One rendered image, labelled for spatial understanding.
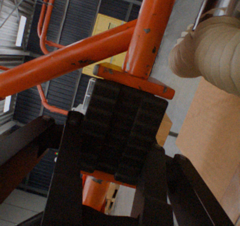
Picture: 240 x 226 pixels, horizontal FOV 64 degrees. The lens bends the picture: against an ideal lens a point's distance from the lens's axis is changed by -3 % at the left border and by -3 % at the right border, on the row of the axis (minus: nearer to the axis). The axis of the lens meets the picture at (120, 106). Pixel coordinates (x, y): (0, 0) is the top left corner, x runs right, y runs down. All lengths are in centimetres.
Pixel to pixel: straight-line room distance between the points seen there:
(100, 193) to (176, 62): 14
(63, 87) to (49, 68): 1105
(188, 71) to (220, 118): 9
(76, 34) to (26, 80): 1083
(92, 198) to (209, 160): 15
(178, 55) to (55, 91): 1120
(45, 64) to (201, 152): 22
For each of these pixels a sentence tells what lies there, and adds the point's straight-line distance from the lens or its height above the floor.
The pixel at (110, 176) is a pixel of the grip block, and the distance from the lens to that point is 16.
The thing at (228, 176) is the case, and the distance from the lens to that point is 24.
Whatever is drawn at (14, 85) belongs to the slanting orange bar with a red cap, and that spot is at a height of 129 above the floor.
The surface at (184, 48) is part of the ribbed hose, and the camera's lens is 20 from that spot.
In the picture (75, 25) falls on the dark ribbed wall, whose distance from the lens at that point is 1107.
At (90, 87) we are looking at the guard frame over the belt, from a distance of 754.
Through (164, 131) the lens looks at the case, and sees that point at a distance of 179.
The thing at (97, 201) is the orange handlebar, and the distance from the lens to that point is 19.
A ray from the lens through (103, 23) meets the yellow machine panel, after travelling 757.
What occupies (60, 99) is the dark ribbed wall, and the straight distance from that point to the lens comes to 1135.
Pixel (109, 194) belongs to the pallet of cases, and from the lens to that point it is 741.
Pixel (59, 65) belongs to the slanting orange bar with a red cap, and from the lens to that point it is 17.
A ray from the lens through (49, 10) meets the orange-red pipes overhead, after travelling 834.
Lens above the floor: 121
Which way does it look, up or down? 4 degrees down
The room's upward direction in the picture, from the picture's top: 73 degrees counter-clockwise
